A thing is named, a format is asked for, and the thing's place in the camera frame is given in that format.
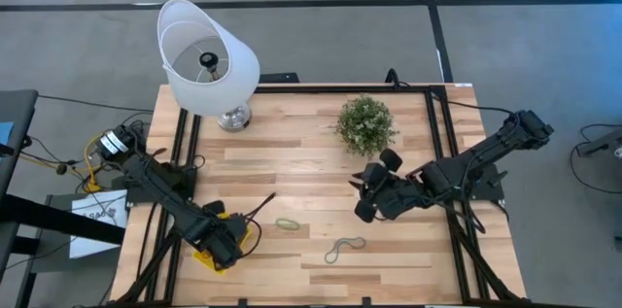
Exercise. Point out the white paper sheet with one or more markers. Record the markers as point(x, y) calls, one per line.
point(104, 203)

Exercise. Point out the teal rubber band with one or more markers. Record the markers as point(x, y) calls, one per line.
point(326, 255)

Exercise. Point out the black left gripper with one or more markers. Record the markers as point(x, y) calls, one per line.
point(223, 240)

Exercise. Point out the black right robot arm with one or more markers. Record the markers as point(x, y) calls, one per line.
point(486, 157)

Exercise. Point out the white shade silver table lamp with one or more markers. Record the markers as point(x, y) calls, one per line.
point(218, 94)

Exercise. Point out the black box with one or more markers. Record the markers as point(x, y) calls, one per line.
point(279, 78)

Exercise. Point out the blue item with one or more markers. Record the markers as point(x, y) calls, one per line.
point(5, 133)

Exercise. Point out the grey device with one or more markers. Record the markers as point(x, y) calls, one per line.
point(602, 143)

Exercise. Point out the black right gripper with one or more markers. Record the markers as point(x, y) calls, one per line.
point(398, 196)

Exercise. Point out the black clamp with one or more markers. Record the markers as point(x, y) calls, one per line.
point(392, 77)

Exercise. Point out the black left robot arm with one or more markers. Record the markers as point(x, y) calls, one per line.
point(160, 186)

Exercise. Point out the black beam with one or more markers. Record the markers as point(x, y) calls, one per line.
point(58, 220)

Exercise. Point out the black aluminium table frame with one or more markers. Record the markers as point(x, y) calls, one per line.
point(340, 89)

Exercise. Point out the yellow plastic bin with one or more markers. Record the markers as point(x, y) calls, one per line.
point(203, 259)

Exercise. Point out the green potted plant black pot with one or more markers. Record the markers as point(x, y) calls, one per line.
point(365, 126)

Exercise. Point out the green rubber band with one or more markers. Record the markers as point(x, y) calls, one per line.
point(277, 223)

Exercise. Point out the grey desk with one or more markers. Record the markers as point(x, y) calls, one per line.
point(17, 113)

